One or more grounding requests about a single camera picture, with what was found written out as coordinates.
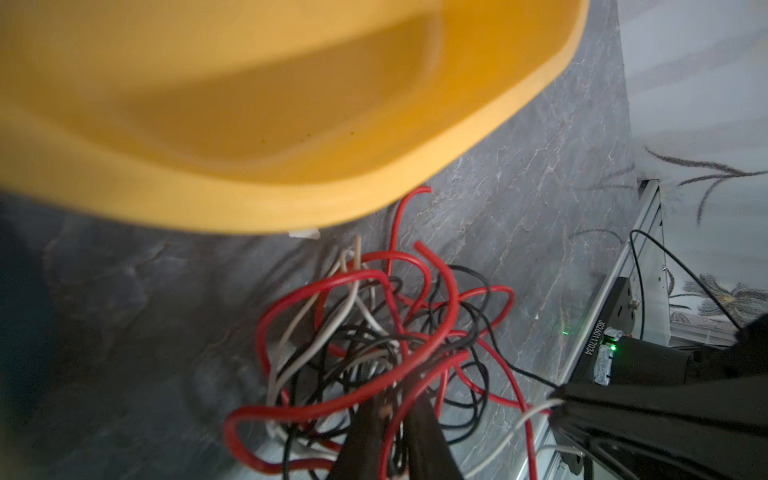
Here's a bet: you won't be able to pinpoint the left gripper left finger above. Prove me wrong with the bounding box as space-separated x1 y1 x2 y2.
327 395 385 480

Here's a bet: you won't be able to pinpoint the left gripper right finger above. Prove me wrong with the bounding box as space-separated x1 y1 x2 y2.
404 395 464 480

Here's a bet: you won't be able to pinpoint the red black wires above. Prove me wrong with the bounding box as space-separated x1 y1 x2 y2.
223 185 559 480

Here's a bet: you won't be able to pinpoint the white thin wire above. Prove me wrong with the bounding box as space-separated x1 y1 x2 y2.
263 235 568 480

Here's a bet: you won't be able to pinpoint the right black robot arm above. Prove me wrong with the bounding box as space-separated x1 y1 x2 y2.
549 316 767 479

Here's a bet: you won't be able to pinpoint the right yellow plastic bin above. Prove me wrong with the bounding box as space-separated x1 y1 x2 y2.
1 1 589 234

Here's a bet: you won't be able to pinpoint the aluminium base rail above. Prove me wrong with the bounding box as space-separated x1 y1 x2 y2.
515 178 673 480

